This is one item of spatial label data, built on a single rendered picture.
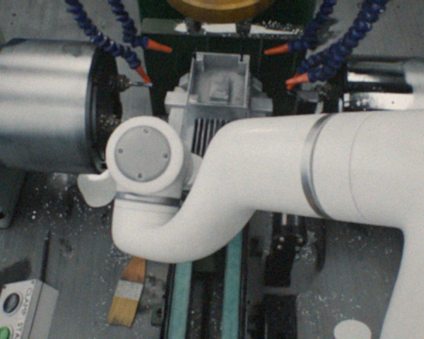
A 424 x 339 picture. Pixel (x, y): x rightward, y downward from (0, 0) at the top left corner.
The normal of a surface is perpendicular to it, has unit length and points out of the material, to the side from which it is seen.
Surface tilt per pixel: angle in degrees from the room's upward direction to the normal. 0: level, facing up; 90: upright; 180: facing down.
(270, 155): 49
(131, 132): 25
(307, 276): 0
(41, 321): 61
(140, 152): 30
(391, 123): 36
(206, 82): 0
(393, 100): 21
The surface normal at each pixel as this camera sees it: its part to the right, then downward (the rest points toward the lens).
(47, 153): -0.07, 0.72
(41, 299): 0.87, -0.22
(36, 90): -0.04, -0.11
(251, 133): -0.57, -0.62
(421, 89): -0.01, -0.42
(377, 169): -0.74, 0.00
